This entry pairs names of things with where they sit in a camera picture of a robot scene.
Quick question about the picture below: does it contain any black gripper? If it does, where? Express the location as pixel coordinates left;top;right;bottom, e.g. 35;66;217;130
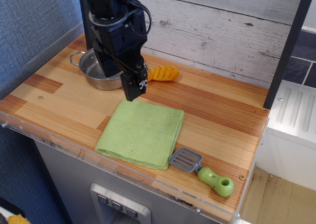
89;8;148;101

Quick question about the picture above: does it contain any green cloth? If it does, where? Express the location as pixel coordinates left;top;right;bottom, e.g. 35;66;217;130
95;99;184;170

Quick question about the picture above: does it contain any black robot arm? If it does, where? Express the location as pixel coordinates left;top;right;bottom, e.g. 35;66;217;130
87;0;151;101

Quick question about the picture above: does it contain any stainless steel pot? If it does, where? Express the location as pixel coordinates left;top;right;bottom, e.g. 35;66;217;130
69;48;150;91

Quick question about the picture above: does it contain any orange plush toy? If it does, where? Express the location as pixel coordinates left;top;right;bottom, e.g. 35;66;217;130
148;65;180;81

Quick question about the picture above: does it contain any grey green toy spatula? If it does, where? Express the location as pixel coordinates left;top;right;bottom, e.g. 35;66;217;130
169;148;235;197

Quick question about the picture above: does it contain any silver button panel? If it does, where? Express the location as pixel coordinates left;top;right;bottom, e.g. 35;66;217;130
90;183;152;224

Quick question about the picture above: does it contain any yellow object bottom left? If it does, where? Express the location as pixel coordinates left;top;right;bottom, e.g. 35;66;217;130
7;215;30;224

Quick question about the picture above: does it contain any white ridged side unit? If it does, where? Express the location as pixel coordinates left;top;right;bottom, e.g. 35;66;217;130
256;80;316;190

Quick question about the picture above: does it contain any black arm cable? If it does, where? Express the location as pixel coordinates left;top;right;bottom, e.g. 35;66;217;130
128;0;152;37

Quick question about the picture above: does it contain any black left frame post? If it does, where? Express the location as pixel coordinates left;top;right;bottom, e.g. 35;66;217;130
79;0;96;50

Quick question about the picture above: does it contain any black frame post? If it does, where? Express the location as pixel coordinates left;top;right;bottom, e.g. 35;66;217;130
263;0;312;110
79;0;96;50

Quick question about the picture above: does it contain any black right frame post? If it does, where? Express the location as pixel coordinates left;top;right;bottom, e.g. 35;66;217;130
263;0;312;110

